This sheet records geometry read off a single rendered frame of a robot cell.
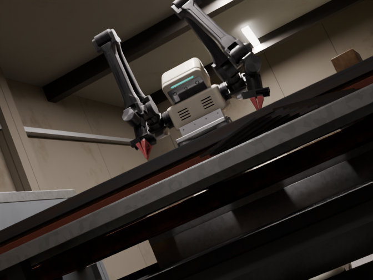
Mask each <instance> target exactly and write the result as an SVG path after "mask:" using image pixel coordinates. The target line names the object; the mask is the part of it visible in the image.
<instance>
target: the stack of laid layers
mask: <svg viewBox="0 0 373 280"><path fill-rule="evenodd" d="M371 72H373V56H372V57H370V58H368V59H366V60H364V61H362V62H359V63H357V64H355V65H353V66H351V67H349V68H347V69H345V70H342V71H340V72H338V73H336V74H333V75H332V76H330V77H327V78H325V79H323V80H321V81H319V82H316V83H314V84H312V85H310V86H308V87H306V88H304V89H302V90H300V91H297V92H295V93H293V94H291V95H289V96H287V97H285V98H283V99H280V100H278V101H276V102H274V103H272V104H270V105H268V106H266V107H263V108H261V109H259V110H257V111H255V112H253V113H251V114H249V115H247V116H244V117H242V118H240V119H237V120H236V121H233V122H231V123H229V124H227V125H225V126H223V127H221V128H218V129H216V130H214V131H212V132H210V133H208V134H206V135H204V136H201V137H199V138H197V139H195V140H193V141H191V142H189V143H187V144H184V145H182V146H180V147H178V148H176V149H174V150H172V151H170V152H168V153H165V154H163V155H161V156H159V157H157V158H155V159H152V160H151V161H148V162H146V163H144V164H142V165H139V166H137V167H135V168H133V169H131V170H129V171H127V172H125V173H122V174H120V175H118V176H116V177H114V178H112V179H110V180H108V181H106V182H103V183H101V184H99V185H97V186H95V187H93V188H91V189H88V190H86V191H84V192H82V193H80V194H78V195H76V196H74V197H72V198H69V199H67V200H65V201H63V202H61V203H58V204H56V205H55V206H52V207H50V208H48V209H46V210H44V211H41V212H39V213H37V214H35V215H33V216H31V217H29V218H27V219H24V220H22V221H20V222H18V223H16V224H14V225H12V226H10V227H7V228H5V229H3V230H1V231H0V244H2V243H4V242H6V241H8V240H10V239H13V238H15V237H17V236H20V235H21V234H24V233H26V232H28V231H30V230H32V229H35V228H37V227H39V226H41V225H43V224H45V223H47V222H50V221H52V220H54V219H56V218H58V217H60V216H62V215H65V214H67V213H69V212H71V211H73V210H75V209H77V208H80V207H82V206H84V205H86V204H88V203H90V202H92V201H95V200H97V199H99V198H101V197H104V196H106V195H108V194H110V193H112V192H114V191H117V190H119V189H121V188H123V187H125V186H127V185H129V184H131V183H134V182H136V181H138V180H140V179H142V178H144V177H147V176H149V175H151V174H153V173H155V172H157V171H159V170H161V169H164V168H166V167H168V166H171V165H172V164H174V163H177V162H179V161H181V160H183V159H186V158H188V157H190V156H192V155H194V154H196V153H198V152H201V151H203V150H205V149H207V148H209V147H211V146H213V145H216V144H217V143H219V142H220V141H222V140H223V139H224V138H226V137H227V136H228V135H230V134H232V133H233V132H234V131H236V130H237V129H238V128H240V127H241V126H243V125H244V124H245V123H247V122H248V121H250V120H251V119H253V118H254V117H256V116H258V115H260V114H262V113H264V112H266V111H268V110H270V109H273V108H276V107H281V106H284V105H287V104H291V103H295V102H299V101H303V100H306V99H310V98H314V97H318V96H322V95H323V94H325V93H327V92H330V91H332V90H334V89H337V88H339V87H341V86H343V85H345V84H347V83H349V82H352V81H354V80H356V79H358V78H360V77H362V76H364V75H367V74H369V73H371Z"/></svg>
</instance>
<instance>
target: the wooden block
mask: <svg viewBox="0 0 373 280"><path fill-rule="evenodd" d="M361 61H363V60H362V58H361V56H360V54H359V53H357V52H356V51H355V50H354V49H350V50H348V51H346V52H344V53H342V54H340V55H338V56H337V57H335V58H333V59H331V62H332V64H333V66H334V68H335V70H336V72H339V71H342V70H343V69H345V68H348V67H350V66H352V65H354V64H357V63H359V62H361Z"/></svg>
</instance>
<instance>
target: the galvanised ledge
mask: <svg viewBox="0 0 373 280"><path fill-rule="evenodd" d="M371 149H373V141H371V142H369V143H367V144H364V145H362V146H360V147H357V148H355V149H353V150H351V151H348V152H346V153H344V154H341V155H339V156H337V157H335V158H333V159H330V160H328V161H326V162H324V163H321V164H319V165H317V166H315V167H312V168H310V169H307V170H305V171H303V172H301V173H298V174H296V175H294V176H292V177H289V178H287V179H285V180H283V181H280V182H278V183H276V184H273V185H271V186H269V187H266V188H264V189H262V190H260V191H257V192H255V193H253V194H251V195H248V196H246V197H244V198H242V199H239V200H237V201H235V202H233V203H230V204H228V205H226V206H223V207H221V208H219V209H216V210H214V211H212V212H210V213H207V214H205V215H203V216H201V217H198V218H196V219H194V220H192V221H189V222H187V223H184V224H182V225H181V226H178V227H175V228H173V229H171V230H169V231H167V232H164V233H162V234H160V235H158V236H155V237H153V238H151V239H149V240H148V241H149V243H150V246H152V245H154V244H156V243H159V242H161V241H163V240H165V239H168V238H170V237H172V236H175V235H177V234H179V233H182V232H184V231H186V230H189V229H191V228H193V227H195V226H198V225H200V224H202V223H204V222H207V221H209V220H211V219H213V218H216V217H218V216H221V215H222V214H225V213H228V212H230V211H232V210H234V209H237V208H239V207H241V206H243V205H246V204H248V203H250V202H252V201H255V200H257V199H259V198H261V197H264V196H267V195H268V194H271V193H273V192H276V191H278V190H280V189H282V188H285V187H287V186H289V185H291V184H294V183H296V182H298V181H300V180H303V179H305V178H308V177H310V176H312V175H314V174H317V173H319V172H321V171H324V170H326V169H328V168H330V167H333V166H335V165H337V164H339V163H342V162H344V161H347V160H348V159H351V158H353V157H356V156H358V155H360V154H362V153H365V152H367V151H369V150H371Z"/></svg>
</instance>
